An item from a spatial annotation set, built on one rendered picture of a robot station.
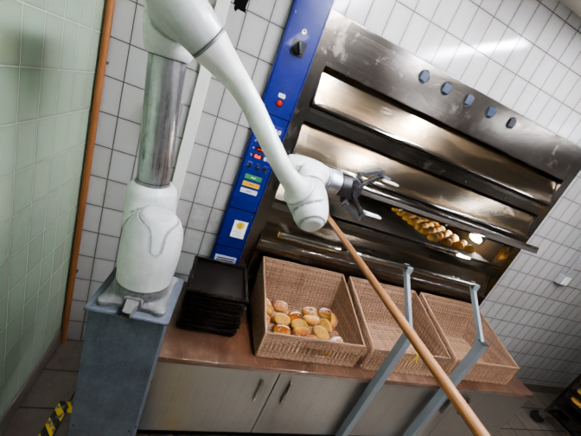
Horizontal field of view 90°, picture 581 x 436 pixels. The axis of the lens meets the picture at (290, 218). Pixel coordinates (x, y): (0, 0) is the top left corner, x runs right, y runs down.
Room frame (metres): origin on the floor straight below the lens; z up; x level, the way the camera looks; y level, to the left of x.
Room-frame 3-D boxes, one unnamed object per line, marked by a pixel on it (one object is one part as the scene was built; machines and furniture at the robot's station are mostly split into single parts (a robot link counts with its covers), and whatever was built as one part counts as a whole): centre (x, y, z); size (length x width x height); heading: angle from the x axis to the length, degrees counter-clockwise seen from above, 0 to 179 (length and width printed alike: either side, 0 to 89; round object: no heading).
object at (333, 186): (1.01, -0.08, 1.49); 0.09 x 0.06 x 0.09; 18
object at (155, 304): (0.70, 0.33, 1.03); 0.22 x 0.18 x 0.06; 15
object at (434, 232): (2.44, -1.13, 1.21); 0.61 x 0.48 x 0.06; 19
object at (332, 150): (1.83, -0.72, 1.54); 1.79 x 0.11 x 0.19; 109
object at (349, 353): (1.38, -0.27, 0.72); 0.56 x 0.49 x 0.28; 110
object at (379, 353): (1.58, -0.83, 0.72); 0.56 x 0.49 x 0.28; 110
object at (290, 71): (2.35, 0.57, 1.08); 1.93 x 0.16 x 2.15; 19
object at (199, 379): (1.52, -0.72, 0.29); 2.42 x 0.56 x 0.58; 109
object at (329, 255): (1.83, -0.72, 1.02); 1.79 x 0.11 x 0.19; 109
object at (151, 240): (0.73, 0.35, 1.17); 0.18 x 0.16 x 0.22; 34
